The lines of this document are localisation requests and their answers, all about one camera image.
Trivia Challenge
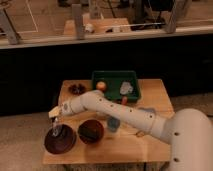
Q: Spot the clear dish brush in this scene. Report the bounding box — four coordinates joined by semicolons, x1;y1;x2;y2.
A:
52;117;62;137

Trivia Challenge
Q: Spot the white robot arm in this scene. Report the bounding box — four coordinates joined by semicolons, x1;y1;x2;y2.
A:
49;90;213;171

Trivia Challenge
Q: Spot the green plastic tray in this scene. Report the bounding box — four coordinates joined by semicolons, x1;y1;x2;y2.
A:
91;70;141;103

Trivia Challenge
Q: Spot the crumpled grey cloth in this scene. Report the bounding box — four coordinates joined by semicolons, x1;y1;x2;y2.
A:
120;82;133;95

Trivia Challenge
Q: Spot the orange fruit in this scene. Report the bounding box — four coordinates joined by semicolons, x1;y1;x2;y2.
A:
96;81;107;91

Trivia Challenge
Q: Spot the red-brown bowl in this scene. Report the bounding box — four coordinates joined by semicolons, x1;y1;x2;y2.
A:
78;119;104;144

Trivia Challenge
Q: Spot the light blue cloth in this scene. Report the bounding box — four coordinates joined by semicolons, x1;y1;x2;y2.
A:
138;107;156;114

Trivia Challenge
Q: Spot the background wooden table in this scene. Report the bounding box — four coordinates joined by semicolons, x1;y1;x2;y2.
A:
64;18;131;36

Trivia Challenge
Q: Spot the red pepper toy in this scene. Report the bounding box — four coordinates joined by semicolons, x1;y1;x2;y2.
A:
121;96;128;105

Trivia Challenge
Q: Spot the blue cup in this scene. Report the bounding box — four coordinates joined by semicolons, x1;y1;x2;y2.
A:
107;117;120;132

